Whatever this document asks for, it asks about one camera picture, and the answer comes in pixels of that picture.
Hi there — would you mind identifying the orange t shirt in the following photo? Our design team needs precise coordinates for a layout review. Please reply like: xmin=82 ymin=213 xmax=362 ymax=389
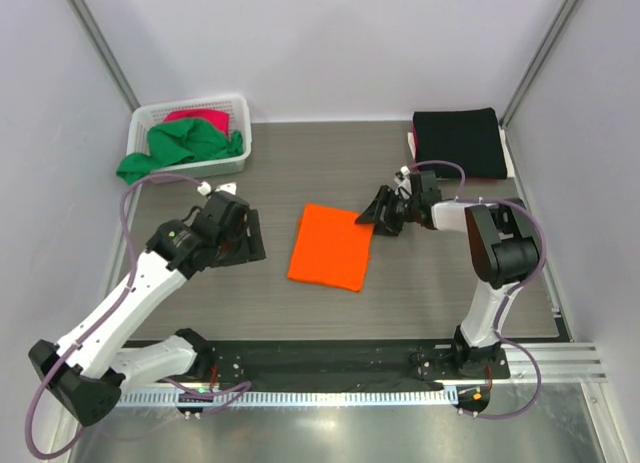
xmin=287 ymin=202 xmax=374 ymax=292

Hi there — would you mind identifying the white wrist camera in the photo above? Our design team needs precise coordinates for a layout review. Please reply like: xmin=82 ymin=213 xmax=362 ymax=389
xmin=197 ymin=181 xmax=237 ymax=197
xmin=394 ymin=166 xmax=412 ymax=197

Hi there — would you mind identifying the folded pink t shirt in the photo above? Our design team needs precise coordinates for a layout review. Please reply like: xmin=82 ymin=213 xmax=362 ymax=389
xmin=407 ymin=130 xmax=419 ymax=170

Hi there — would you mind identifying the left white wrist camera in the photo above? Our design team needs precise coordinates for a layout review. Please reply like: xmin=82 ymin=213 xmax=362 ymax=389
xmin=197 ymin=181 xmax=237 ymax=197

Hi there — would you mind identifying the aluminium front rail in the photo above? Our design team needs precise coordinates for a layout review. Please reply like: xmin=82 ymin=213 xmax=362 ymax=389
xmin=505 ymin=343 xmax=607 ymax=383

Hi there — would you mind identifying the white slotted cable duct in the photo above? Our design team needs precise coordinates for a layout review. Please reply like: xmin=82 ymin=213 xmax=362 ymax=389
xmin=118 ymin=386 xmax=458 ymax=408

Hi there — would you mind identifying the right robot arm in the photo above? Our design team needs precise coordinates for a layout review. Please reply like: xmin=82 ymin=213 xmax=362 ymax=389
xmin=355 ymin=167 xmax=546 ymax=381

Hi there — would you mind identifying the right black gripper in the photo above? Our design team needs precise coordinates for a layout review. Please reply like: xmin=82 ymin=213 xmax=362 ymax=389
xmin=356 ymin=186 xmax=420 ymax=238

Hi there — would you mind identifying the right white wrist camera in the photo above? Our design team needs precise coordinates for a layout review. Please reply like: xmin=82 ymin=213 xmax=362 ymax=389
xmin=394 ymin=166 xmax=412 ymax=197

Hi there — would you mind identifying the pink t shirt in basket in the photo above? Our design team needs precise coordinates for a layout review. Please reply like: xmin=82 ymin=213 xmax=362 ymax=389
xmin=164 ymin=108 xmax=230 ymax=135

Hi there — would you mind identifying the green t shirt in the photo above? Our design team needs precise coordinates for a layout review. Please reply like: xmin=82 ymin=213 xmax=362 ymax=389
xmin=116 ymin=117 xmax=244 ymax=185

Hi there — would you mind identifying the left aluminium frame post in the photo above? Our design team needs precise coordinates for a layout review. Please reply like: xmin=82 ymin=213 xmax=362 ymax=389
xmin=66 ymin=0 xmax=140 ymax=111

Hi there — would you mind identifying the right aluminium frame post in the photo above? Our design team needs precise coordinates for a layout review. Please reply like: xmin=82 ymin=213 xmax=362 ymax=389
xmin=500 ymin=0 xmax=583 ymax=129

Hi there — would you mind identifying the folded white t shirt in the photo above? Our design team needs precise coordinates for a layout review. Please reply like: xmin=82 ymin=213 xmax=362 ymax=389
xmin=407 ymin=127 xmax=515 ymax=179

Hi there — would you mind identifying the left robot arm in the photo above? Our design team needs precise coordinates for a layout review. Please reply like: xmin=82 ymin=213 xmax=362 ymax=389
xmin=29 ymin=183 xmax=266 ymax=427

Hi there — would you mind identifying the aluminium frame post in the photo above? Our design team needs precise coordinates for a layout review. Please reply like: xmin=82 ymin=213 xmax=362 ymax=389
xmin=500 ymin=0 xmax=583 ymax=129
xmin=66 ymin=0 xmax=140 ymax=111

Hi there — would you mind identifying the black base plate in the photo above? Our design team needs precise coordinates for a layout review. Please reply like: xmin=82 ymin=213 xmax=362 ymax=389
xmin=209 ymin=339 xmax=511 ymax=393

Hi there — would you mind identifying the folded black t shirt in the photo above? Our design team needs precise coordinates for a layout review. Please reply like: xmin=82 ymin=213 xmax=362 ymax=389
xmin=412 ymin=107 xmax=507 ymax=180

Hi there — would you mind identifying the white plastic basket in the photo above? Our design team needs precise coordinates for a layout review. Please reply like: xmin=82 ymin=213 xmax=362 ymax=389
xmin=126 ymin=93 xmax=253 ymax=178

